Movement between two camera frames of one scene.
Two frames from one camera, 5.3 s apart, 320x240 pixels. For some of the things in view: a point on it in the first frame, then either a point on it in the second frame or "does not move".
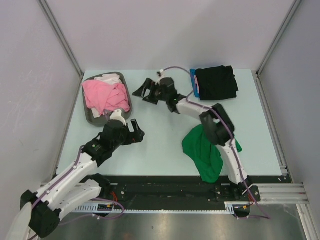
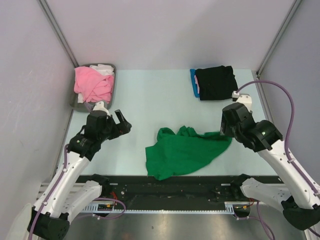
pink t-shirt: [102, 96] -> [94, 86]
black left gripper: [135, 136] -> [123, 128]
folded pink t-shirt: [196, 82] does not move
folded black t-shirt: [216, 83] does not move
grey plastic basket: [105, 93] -> [86, 107]
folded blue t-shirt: [193, 72] does not move
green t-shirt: [205, 154] -> [182, 152]
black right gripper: [141, 92] -> [224, 126]
